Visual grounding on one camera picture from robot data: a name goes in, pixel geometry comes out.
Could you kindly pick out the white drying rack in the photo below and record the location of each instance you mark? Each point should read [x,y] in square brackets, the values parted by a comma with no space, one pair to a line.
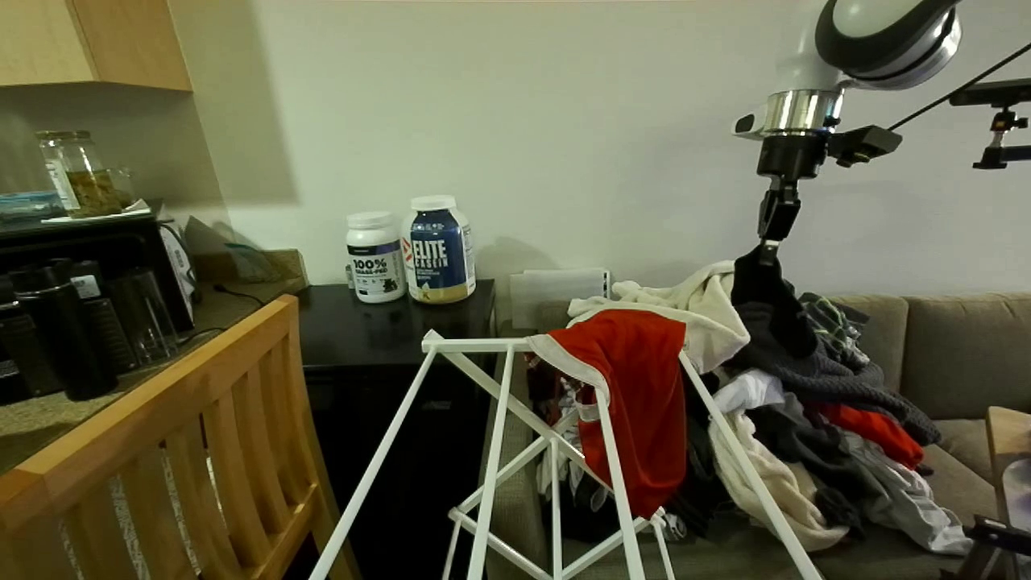
[486,452]

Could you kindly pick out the dark grey knitted sweater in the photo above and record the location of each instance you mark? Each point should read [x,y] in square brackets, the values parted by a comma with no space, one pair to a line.
[827,376]

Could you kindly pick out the white garment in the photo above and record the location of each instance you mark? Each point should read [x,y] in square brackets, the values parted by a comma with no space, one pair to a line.
[749,388]

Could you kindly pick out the orange cloth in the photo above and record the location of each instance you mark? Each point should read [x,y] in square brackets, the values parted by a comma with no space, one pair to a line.
[633,399]

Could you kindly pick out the black sock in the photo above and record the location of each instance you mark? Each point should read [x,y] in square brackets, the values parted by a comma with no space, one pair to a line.
[761,284]

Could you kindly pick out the glass jar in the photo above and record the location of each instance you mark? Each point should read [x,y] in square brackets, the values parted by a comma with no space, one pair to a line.
[81,173]

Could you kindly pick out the wooden slatted chair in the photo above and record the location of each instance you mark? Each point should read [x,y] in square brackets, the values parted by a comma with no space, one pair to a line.
[164,452]

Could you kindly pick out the light grey garment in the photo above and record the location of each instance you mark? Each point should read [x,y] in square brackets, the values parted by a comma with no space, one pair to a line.
[913,511]

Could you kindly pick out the olive green bag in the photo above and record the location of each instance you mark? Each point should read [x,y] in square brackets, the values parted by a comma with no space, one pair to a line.
[243,261]

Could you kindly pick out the small white protein tub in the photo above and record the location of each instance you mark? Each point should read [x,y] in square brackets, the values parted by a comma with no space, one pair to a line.
[376,261]

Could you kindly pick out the black clamp mount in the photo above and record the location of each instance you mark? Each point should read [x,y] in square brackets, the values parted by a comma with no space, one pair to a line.
[1000,543]

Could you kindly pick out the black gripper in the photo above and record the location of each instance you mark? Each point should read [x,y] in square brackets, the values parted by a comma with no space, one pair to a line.
[790,159]

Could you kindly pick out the wooden wall cabinet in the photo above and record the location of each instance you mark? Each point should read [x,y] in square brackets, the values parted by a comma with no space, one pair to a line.
[97,43]

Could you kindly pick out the black coffee machine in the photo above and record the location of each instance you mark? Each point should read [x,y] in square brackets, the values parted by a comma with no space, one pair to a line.
[67,334]

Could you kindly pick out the large blue-label protein tub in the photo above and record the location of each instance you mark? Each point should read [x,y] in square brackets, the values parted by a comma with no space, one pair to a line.
[441,254]

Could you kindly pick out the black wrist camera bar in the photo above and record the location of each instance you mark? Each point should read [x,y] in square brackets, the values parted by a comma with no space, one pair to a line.
[865,144]

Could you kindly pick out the cream fluffy towel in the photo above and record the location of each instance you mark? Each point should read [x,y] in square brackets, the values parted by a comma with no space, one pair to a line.
[710,311]

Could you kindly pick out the light wooden board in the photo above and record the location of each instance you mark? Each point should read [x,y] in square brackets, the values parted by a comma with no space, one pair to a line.
[1012,434]

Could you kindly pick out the microwave oven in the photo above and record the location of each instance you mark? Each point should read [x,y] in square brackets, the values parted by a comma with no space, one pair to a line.
[108,243]

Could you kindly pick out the cream garment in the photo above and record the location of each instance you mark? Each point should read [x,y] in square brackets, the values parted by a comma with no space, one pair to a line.
[777,484]

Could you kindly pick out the red garment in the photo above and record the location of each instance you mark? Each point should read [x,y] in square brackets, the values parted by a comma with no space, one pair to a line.
[881,430]

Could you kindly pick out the black camera on stand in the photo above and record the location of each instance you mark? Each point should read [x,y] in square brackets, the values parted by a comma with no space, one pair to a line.
[988,92]

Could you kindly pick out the black side table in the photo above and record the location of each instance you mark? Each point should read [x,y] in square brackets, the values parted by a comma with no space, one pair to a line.
[364,334]

